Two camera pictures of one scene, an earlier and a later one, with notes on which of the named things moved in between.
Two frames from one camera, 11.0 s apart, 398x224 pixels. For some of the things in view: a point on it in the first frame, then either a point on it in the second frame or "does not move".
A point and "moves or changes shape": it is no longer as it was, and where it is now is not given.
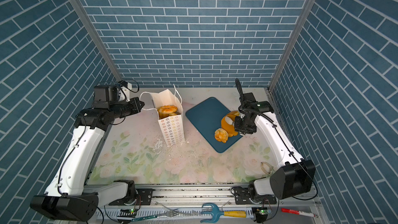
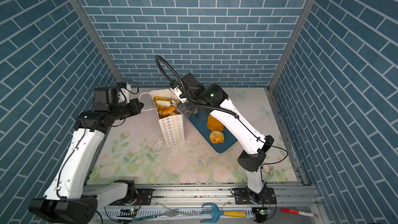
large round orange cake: (229, 128) moves or changes shape
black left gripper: (136, 109) does not move
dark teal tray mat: (207, 116) does not move
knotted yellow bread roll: (221, 135) moves or changes shape
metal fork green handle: (171, 214) does not move
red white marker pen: (284, 210) does not move
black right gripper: (237, 126) to (181, 106)
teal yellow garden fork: (216, 212) does not move
